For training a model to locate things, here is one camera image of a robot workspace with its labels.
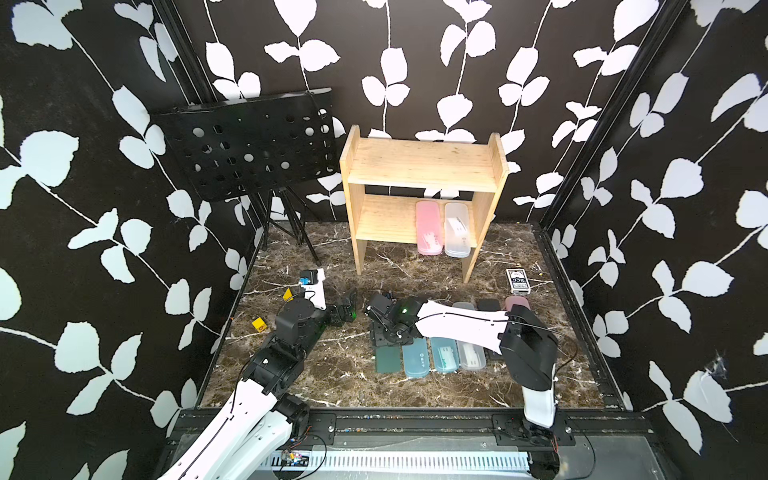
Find dark green pencil case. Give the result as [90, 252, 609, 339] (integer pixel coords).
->
[375, 346, 402, 374]

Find teal pencil case shelf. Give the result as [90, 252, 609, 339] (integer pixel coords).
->
[402, 338, 430, 378]

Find light blue pencil case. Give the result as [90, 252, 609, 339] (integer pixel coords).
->
[430, 337, 460, 374]

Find white pencil case top shelf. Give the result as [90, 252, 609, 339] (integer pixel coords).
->
[456, 340, 487, 371]

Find dark grey pencil case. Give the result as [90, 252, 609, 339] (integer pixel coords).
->
[476, 299, 503, 312]

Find pink pencil case shelf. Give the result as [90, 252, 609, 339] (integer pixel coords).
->
[504, 295, 531, 311]
[416, 201, 443, 256]

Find clear pencil case shelf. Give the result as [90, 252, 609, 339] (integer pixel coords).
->
[444, 202, 471, 258]

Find pink pencil case top shelf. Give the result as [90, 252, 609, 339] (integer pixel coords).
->
[504, 295, 531, 311]

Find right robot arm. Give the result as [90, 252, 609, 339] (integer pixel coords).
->
[364, 294, 559, 429]

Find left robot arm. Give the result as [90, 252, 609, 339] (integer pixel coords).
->
[160, 288, 357, 479]

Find wooden two-tier shelf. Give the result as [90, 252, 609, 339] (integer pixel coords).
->
[339, 125, 510, 283]

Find yellow numbered block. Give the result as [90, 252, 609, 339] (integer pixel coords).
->
[251, 317, 268, 332]

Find small circuit board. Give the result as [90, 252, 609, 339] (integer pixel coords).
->
[274, 451, 311, 470]

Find black perforated music stand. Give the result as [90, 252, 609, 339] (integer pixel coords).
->
[149, 87, 338, 266]

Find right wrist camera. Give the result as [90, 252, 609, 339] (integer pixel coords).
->
[364, 293, 396, 323]

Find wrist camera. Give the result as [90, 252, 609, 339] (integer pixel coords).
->
[364, 293, 396, 323]
[299, 268, 326, 310]

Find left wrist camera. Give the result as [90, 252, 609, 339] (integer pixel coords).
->
[299, 268, 326, 310]

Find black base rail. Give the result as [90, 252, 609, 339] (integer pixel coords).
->
[294, 408, 655, 450]

